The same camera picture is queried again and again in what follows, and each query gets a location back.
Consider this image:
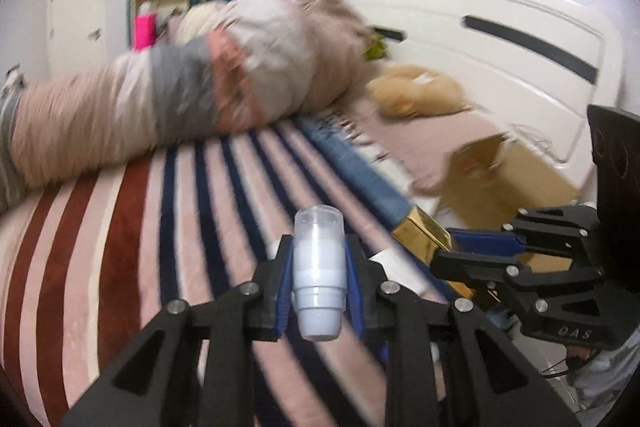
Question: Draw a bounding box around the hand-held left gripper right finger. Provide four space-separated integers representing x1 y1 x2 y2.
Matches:
344 234 582 427

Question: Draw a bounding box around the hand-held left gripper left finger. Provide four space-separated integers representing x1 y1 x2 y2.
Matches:
60 234 294 427

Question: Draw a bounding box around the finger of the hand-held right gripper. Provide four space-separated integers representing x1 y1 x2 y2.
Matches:
446 206 603 260
429 251 623 351

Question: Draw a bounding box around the white plastic stick bottle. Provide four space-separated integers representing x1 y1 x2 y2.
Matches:
292 205 347 341

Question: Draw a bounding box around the long blue and gold box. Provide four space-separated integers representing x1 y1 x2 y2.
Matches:
295 114 488 308

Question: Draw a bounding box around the brown cardboard box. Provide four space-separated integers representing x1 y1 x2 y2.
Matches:
439 133 581 275

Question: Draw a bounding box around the striped pink blanket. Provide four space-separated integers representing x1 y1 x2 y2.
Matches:
0 119 451 427

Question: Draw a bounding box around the tan plush toy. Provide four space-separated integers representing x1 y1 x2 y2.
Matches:
367 64 473 120

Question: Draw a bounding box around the white bed headboard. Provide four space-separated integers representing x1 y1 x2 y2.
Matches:
342 0 626 210

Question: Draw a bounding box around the green toy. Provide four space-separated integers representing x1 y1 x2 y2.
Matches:
365 34 390 62

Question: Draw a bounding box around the pink container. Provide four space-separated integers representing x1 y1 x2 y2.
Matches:
133 13 158 52

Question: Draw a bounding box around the white door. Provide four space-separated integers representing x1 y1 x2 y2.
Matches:
47 0 110 78

